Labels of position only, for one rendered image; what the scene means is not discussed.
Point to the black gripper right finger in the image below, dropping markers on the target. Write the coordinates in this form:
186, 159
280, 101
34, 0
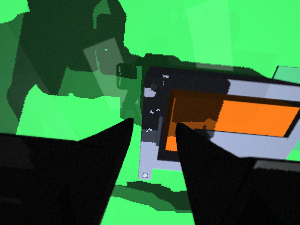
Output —
219, 184

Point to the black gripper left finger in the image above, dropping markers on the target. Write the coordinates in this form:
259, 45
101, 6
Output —
90, 166

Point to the orange l-shaped part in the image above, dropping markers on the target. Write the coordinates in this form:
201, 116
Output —
225, 112

